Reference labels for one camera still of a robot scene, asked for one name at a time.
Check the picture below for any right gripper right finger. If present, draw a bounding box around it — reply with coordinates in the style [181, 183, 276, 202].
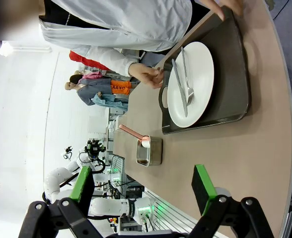
[185, 164, 275, 238]

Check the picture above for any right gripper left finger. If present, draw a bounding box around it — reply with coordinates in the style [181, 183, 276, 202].
[18, 165, 104, 238]

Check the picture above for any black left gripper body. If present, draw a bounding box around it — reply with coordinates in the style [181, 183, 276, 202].
[84, 139, 106, 160]

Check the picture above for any dark brown serving tray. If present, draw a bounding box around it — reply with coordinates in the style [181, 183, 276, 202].
[159, 6, 252, 135]

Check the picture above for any person's right forearm white sleeve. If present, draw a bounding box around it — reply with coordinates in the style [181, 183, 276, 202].
[85, 46, 137, 77]

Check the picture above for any person's right hand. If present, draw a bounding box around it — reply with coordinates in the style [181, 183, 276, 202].
[128, 63, 165, 90]

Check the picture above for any person's left hand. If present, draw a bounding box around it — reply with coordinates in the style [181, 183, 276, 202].
[205, 0, 245, 21]

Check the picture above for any small mannequin in denim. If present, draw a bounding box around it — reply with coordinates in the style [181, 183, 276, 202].
[92, 91, 129, 111]

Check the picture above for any mannequin in grey jacket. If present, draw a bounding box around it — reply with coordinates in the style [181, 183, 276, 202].
[64, 78, 133, 106]

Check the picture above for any rectangular steel tray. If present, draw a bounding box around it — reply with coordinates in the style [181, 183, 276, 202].
[136, 135, 163, 167]

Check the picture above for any mannequin in pink top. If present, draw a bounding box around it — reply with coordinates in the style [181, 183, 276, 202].
[73, 70, 104, 80]

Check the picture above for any silver knife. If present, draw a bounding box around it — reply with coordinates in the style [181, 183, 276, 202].
[171, 59, 188, 118]

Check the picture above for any white round plate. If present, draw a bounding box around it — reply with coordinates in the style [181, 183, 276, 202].
[166, 41, 215, 128]

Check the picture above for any silver fork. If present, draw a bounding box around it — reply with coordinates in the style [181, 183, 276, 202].
[180, 46, 195, 106]

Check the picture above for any person in white jacket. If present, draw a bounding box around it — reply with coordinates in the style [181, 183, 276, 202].
[0, 0, 194, 53]

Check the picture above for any round ceiling light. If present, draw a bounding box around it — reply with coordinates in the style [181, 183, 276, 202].
[0, 41, 15, 58]

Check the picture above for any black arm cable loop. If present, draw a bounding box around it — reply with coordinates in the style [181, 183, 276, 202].
[78, 152, 107, 175]

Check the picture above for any red handled lint roller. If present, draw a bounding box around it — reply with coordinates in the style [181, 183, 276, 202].
[118, 124, 151, 149]

